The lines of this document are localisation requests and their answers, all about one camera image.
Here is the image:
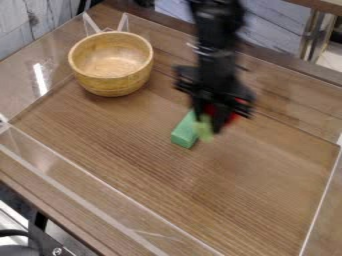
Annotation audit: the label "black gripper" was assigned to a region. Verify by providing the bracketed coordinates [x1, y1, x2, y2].
[173, 64, 256, 134]

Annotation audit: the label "red plush fruit green stem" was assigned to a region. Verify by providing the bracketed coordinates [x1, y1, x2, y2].
[192, 97, 252, 142]

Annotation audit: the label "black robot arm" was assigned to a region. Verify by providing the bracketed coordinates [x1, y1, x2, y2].
[173, 0, 256, 137]

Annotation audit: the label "green rectangular block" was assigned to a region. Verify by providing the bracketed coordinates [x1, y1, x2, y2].
[171, 111, 197, 149]

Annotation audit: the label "wooden bowl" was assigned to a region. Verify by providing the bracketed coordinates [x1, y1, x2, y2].
[68, 31, 153, 97]

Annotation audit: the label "clear acrylic tray walls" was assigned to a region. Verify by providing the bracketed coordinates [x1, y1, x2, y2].
[0, 17, 342, 256]

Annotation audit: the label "metal table leg background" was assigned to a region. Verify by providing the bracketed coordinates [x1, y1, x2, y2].
[299, 10, 338, 63]

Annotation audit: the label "black table frame bracket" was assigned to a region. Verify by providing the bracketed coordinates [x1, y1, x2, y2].
[0, 208, 77, 256]

